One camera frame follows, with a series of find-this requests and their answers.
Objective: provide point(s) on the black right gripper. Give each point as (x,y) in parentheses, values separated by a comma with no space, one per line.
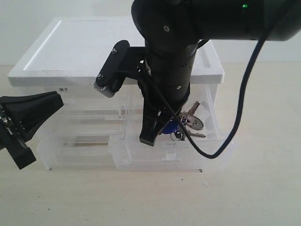
(155,113)

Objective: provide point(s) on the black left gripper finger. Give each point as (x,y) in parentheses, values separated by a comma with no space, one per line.
(23,116)
(19,152)

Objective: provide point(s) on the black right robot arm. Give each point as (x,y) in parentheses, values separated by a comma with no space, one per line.
(173,31)

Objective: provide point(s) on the clear bottom wide drawer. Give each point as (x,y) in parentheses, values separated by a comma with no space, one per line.
(96,156)

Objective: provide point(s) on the white plastic drawer cabinet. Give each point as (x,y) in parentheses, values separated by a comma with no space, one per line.
(70,53)

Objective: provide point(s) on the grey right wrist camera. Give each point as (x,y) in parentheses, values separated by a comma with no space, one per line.
(107,80)

